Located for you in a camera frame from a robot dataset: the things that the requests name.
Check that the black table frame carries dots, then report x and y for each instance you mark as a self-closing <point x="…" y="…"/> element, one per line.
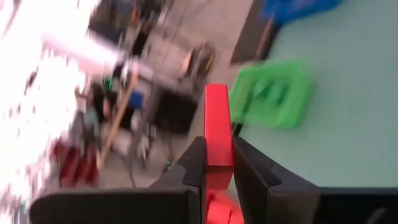
<point x="248" y="37"/>

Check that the red block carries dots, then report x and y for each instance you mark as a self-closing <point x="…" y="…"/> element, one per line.
<point x="217" y="124"/>

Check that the green table mat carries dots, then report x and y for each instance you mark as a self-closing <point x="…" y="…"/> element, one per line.
<point x="357" y="109"/>

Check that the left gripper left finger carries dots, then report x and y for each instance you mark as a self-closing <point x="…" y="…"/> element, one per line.
<point x="186" y="174"/>

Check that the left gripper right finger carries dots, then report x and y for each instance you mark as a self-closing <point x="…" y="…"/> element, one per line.
<point x="264" y="186"/>

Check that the blue plastic basket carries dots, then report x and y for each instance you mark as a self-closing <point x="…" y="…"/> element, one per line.
<point x="295" y="11"/>

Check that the green plastic basket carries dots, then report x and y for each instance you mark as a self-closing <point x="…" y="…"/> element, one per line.
<point x="280" y="102"/>

